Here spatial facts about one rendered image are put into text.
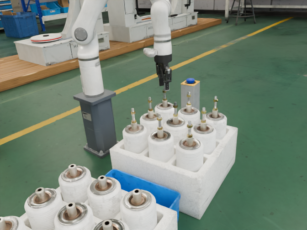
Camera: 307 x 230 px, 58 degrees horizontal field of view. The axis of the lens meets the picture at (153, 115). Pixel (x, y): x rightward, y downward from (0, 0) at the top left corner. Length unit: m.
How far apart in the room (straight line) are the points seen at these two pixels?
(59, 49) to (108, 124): 1.67
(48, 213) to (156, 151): 0.41
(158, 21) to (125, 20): 2.42
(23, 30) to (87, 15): 4.14
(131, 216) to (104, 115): 0.68
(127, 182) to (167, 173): 0.18
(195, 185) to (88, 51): 0.71
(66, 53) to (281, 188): 2.34
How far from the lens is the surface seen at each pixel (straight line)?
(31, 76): 2.72
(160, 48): 1.14
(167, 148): 1.00
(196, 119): 1.18
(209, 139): 1.04
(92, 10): 1.19
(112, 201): 0.81
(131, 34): 3.52
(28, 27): 5.35
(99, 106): 1.29
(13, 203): 1.29
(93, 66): 1.25
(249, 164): 1.33
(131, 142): 1.06
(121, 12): 3.55
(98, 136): 1.35
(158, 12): 1.10
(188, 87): 1.33
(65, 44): 2.94
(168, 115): 1.23
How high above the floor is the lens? 0.77
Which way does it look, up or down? 26 degrees down
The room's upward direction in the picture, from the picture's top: 4 degrees counter-clockwise
